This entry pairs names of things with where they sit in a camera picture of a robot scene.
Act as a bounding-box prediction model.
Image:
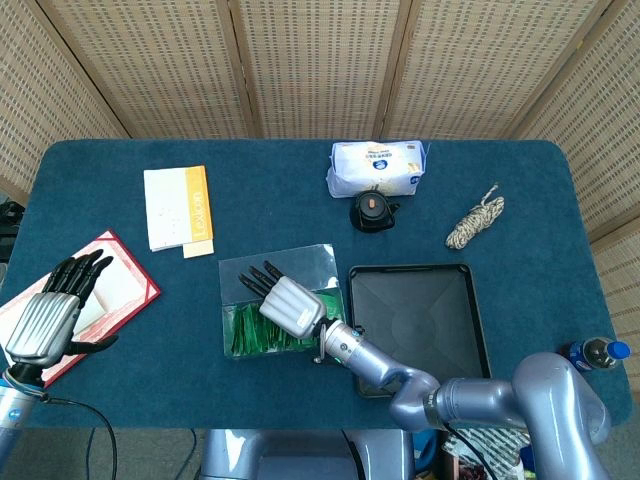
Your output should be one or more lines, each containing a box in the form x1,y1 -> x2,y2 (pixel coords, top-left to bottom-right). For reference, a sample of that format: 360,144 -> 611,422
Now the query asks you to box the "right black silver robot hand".
238,260 -> 327,341

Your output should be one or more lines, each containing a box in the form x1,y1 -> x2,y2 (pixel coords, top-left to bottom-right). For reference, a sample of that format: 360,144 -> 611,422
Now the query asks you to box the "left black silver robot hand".
2,248 -> 120,374

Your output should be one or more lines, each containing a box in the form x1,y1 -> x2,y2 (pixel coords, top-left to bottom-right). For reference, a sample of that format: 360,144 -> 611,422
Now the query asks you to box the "clear box of green items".
218,243 -> 347,359

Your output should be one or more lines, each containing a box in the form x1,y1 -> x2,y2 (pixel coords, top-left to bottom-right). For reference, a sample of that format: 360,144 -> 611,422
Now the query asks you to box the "black plastic tray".
347,262 -> 494,400

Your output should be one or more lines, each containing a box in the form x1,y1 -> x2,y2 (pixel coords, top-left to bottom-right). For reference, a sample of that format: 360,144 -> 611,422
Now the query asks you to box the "blue felt table cloth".
0,138 -> 634,431

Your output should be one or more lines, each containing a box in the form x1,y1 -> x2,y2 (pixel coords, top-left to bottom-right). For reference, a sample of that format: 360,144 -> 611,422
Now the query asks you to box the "red certificate folder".
0,229 -> 162,389

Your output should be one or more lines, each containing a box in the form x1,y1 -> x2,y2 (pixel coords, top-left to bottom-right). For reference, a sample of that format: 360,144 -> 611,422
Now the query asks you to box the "black equipment beside table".
0,201 -> 25,261

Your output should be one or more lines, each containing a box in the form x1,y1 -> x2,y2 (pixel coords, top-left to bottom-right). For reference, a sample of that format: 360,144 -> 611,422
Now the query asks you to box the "small cream card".
182,240 -> 216,260

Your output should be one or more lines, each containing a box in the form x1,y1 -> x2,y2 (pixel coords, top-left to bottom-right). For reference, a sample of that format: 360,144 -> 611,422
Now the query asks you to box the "black lid with orange button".
348,189 -> 401,233

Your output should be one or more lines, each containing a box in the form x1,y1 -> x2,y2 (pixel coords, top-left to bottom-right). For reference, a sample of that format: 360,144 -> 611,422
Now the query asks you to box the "blue-grey robot torso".
199,428 -> 416,480

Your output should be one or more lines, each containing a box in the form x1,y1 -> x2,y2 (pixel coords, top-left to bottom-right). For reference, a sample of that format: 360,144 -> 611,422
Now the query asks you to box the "white yellow booklet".
143,165 -> 215,253

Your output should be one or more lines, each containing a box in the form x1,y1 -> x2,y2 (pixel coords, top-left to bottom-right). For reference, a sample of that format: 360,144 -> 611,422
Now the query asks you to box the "white tissue pack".
325,140 -> 432,199

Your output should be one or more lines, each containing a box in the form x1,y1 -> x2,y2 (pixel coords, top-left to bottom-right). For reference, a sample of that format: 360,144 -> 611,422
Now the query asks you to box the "wicker folding screen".
0,0 -> 640,321

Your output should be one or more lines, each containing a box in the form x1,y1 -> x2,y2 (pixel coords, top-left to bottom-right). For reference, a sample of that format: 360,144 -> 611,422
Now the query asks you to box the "cola bottle with blue cap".
559,337 -> 632,372

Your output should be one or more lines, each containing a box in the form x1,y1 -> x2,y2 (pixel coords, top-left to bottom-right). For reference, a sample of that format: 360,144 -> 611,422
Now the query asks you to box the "black cable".
34,397 -> 119,480

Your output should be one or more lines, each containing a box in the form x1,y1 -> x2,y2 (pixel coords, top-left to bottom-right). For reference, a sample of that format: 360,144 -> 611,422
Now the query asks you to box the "coiled black white rope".
444,182 -> 506,250

